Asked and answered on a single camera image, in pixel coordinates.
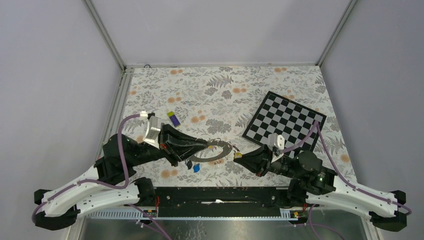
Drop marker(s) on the yellow key tag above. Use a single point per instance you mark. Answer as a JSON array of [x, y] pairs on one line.
[[237, 155]]

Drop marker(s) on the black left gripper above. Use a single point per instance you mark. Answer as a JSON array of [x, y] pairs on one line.
[[179, 145]]

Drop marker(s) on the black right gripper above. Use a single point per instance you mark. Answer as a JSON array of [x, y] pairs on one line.
[[257, 161]]

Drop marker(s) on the black white chessboard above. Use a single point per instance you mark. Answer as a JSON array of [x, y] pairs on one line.
[[280, 115]]

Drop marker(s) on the purple yellow marker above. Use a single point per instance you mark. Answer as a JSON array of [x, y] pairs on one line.
[[173, 118]]

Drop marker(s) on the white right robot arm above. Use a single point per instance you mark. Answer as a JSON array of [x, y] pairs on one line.
[[311, 183]]

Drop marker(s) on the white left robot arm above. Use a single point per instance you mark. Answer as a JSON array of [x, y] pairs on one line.
[[107, 183]]

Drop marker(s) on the blue key tag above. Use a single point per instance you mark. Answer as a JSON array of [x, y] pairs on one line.
[[196, 168]]

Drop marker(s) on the black front rail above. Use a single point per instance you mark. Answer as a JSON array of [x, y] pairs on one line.
[[265, 195]]

